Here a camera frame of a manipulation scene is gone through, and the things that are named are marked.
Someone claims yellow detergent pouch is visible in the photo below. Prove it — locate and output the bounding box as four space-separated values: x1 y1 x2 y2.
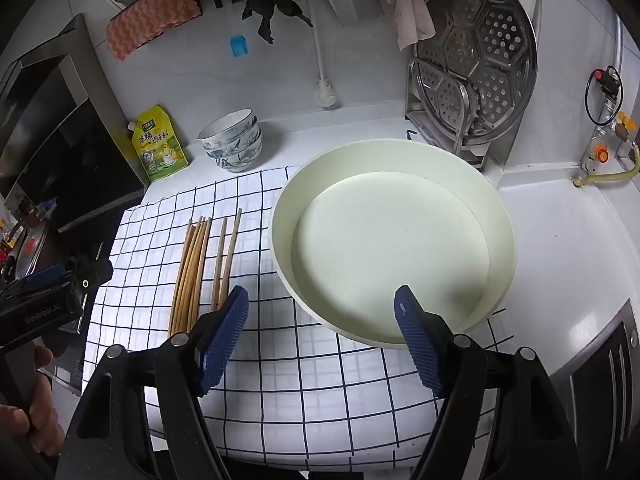
131 105 188 183

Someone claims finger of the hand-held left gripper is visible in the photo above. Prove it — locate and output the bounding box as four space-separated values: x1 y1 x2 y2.
59 256 115 306
5 262 71 293

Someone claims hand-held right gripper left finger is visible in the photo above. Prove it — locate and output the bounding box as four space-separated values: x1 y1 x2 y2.
55 286 250 480

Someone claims orange wavy dishcloth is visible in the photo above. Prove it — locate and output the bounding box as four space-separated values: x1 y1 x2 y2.
105 0 203 62

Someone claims orange knob fitting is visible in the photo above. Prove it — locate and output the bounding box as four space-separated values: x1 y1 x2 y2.
582 142 613 166

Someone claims pink cloth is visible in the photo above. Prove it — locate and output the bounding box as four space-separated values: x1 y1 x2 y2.
387 0 436 52

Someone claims red button gas valve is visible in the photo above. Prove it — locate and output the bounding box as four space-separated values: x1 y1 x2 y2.
592 66 623 98

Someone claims stainless steel appliance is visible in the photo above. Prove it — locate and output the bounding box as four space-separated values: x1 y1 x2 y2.
550 300 640 480

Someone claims blue silicone brush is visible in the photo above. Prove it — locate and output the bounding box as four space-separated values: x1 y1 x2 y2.
216 0 250 57

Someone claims black range hood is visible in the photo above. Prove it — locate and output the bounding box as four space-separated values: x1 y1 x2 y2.
0 12 148 233

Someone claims bundle of wooden chopsticks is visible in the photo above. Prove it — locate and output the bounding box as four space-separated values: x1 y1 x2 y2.
167 208 244 338

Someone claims black grid white cloth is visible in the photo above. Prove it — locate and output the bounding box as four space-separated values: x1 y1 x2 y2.
75 165 507 472

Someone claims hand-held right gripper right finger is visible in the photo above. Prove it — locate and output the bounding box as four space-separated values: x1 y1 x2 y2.
394 285 586 480

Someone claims black cable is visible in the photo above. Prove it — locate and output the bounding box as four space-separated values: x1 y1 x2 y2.
585 72 625 128

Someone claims dark cloth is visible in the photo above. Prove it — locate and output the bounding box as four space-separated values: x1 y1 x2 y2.
242 0 315 45

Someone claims cream round deep plate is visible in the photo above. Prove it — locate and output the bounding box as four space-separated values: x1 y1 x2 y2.
270 139 516 350

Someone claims perforated steel steamer plate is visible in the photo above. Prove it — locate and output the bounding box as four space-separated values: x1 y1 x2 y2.
416 0 538 137

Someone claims person's left hand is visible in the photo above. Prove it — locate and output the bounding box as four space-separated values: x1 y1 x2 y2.
0 345 66 456

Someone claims glass pot lid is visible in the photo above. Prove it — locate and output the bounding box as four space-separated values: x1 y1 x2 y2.
14 219 57 282

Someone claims green hose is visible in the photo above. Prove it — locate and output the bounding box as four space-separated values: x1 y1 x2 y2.
572 145 640 188

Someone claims steel dish rack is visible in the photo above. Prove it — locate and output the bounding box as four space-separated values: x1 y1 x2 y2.
405 57 501 171

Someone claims white long-handled dish brush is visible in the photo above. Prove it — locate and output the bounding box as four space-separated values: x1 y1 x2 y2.
302 0 343 109

